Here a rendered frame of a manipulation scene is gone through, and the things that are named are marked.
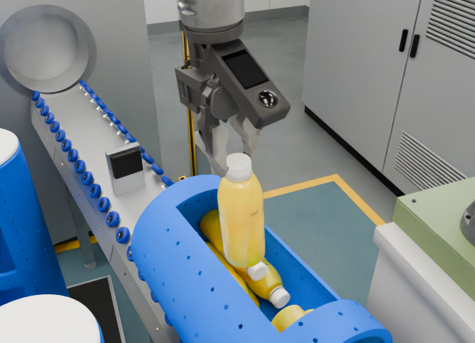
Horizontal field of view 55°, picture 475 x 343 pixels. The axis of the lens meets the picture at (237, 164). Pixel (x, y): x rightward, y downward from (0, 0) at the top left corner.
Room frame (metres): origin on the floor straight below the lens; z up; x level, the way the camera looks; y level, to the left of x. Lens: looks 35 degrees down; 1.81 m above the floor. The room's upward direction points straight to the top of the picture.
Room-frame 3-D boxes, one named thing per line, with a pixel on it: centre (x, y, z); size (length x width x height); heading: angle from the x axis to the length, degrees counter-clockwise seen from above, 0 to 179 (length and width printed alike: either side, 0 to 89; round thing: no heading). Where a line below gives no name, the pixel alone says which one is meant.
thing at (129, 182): (1.12, 0.33, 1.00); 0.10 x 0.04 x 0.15; 123
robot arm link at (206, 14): (0.54, 0.03, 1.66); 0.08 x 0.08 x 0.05
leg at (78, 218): (1.67, 0.77, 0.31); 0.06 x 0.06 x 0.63; 33
